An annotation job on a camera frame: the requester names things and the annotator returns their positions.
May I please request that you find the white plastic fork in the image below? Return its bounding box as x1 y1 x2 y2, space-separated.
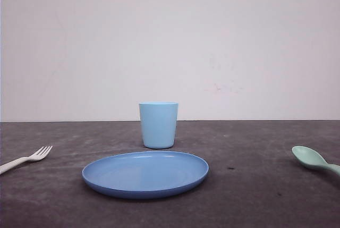
1 146 53 174

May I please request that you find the mint green plastic spoon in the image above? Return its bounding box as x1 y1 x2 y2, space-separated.
291 146 339 175

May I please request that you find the light blue plastic cup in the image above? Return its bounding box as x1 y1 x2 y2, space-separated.
139 102 179 149

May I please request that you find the blue plastic plate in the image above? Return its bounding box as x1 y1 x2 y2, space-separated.
82 150 209 199

